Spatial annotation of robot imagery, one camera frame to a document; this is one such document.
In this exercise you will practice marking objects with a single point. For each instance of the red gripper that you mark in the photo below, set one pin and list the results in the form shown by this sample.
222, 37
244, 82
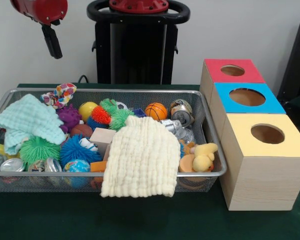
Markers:
42, 10

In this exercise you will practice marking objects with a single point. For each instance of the cream waffle cloth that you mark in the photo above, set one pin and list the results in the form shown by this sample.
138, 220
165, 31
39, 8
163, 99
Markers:
140, 160

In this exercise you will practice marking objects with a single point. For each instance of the shallow mesh bin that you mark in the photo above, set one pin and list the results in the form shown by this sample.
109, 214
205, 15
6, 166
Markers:
40, 182

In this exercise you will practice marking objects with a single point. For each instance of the wooden box with three holes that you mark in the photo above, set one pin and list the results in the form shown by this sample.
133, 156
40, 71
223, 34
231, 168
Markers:
265, 180

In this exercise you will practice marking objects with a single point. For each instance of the colourful patterned cloth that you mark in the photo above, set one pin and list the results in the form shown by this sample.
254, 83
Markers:
62, 93

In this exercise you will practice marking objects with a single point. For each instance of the yellow ball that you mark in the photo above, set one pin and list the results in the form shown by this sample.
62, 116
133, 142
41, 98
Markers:
87, 110

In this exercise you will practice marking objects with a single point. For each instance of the purple knobby ball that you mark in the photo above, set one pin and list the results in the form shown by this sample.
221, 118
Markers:
68, 117

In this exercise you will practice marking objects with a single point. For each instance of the mint waffle cloth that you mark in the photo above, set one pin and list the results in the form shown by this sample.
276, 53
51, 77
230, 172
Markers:
27, 117

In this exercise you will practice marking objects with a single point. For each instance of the green spiky ball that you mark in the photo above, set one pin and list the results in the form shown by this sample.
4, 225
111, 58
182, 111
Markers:
38, 150

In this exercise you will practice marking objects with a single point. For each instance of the blue spiky ball with eyes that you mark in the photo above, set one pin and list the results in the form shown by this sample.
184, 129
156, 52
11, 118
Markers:
75, 150

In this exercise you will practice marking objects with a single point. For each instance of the orange basketball toy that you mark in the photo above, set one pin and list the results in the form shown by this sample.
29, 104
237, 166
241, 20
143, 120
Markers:
155, 110

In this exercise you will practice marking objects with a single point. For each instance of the globe print ball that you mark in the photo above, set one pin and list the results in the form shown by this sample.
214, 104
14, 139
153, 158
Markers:
76, 166

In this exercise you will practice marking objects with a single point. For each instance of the yellow plush duck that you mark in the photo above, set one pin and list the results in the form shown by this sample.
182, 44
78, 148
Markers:
202, 157

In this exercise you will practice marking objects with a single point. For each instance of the black upright panel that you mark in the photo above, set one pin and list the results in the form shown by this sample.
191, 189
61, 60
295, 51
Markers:
297, 57

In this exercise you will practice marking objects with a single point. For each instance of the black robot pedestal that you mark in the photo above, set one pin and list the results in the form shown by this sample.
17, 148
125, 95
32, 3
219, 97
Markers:
130, 55

